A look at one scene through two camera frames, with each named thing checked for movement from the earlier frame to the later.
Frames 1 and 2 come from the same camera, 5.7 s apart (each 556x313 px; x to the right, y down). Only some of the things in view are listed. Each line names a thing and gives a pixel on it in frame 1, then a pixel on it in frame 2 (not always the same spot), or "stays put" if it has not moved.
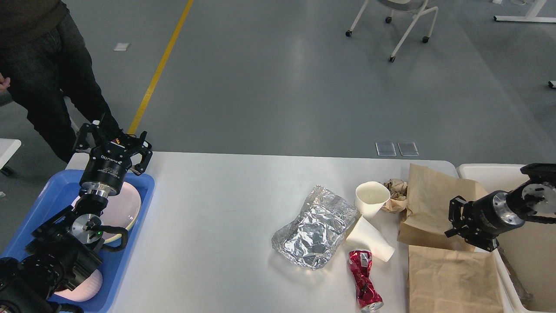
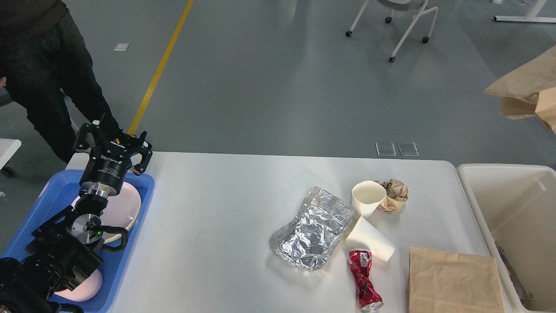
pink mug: x=86 y=290 stays put
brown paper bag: x=442 y=280 stays put
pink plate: x=120 y=212 stays put
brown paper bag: x=430 y=191 -> x=517 y=88
